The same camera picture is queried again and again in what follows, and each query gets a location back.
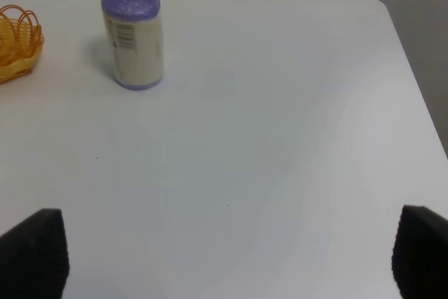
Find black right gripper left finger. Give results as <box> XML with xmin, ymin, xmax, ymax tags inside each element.
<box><xmin>1</xmin><ymin>209</ymin><xmax>70</xmax><ymax>299</ymax></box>

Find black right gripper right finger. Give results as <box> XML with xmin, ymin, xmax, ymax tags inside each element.
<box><xmin>391</xmin><ymin>205</ymin><xmax>447</xmax><ymax>299</ymax></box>

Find purple white wrapped roll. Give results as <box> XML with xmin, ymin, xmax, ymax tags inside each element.
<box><xmin>101</xmin><ymin>0</ymin><xmax>164</xmax><ymax>90</ymax></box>

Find orange wire basket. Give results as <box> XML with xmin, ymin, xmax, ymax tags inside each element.
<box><xmin>1</xmin><ymin>4</ymin><xmax>45</xmax><ymax>84</ymax></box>

